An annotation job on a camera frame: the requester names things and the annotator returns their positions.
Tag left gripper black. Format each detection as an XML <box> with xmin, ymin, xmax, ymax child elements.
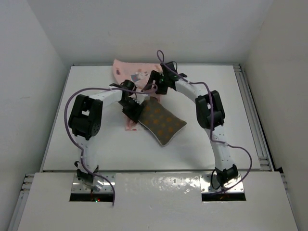
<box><xmin>117</xmin><ymin>98</ymin><xmax>143</xmax><ymax>123</ymax></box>

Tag pink cartoon pillowcase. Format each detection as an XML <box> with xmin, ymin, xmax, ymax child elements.
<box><xmin>111</xmin><ymin>58</ymin><xmax>162</xmax><ymax>132</ymax></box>

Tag olive pillow orange flowers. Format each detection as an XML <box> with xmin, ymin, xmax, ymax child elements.
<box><xmin>139</xmin><ymin>97</ymin><xmax>187</xmax><ymax>147</ymax></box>

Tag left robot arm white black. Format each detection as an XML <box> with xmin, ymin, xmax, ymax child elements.
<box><xmin>64</xmin><ymin>80</ymin><xmax>144</xmax><ymax>186</ymax></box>

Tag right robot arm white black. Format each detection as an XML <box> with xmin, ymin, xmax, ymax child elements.
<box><xmin>142</xmin><ymin>62</ymin><xmax>238</xmax><ymax>188</ymax></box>

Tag white front cover board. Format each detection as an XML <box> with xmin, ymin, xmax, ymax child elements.
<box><xmin>18</xmin><ymin>172</ymin><xmax>297</xmax><ymax>231</ymax></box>

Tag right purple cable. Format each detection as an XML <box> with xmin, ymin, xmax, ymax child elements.
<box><xmin>156</xmin><ymin>50</ymin><xmax>253</xmax><ymax>193</ymax></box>

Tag back aluminium frame rail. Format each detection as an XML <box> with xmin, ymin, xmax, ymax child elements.
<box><xmin>71</xmin><ymin>63</ymin><xmax>241</xmax><ymax>66</ymax></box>

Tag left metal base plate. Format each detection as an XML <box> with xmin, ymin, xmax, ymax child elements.
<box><xmin>71</xmin><ymin>170</ymin><xmax>116</xmax><ymax>194</ymax></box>

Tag metal base plate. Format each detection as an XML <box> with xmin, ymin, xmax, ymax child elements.
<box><xmin>71</xmin><ymin>170</ymin><xmax>116</xmax><ymax>194</ymax></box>
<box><xmin>199</xmin><ymin>171</ymin><xmax>244</xmax><ymax>194</ymax></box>

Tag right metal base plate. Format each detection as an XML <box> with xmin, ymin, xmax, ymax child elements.
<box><xmin>199</xmin><ymin>171</ymin><xmax>244</xmax><ymax>194</ymax></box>

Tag left aluminium frame rail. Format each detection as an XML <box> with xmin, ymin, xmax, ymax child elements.
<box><xmin>7</xmin><ymin>174</ymin><xmax>34</xmax><ymax>231</ymax></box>

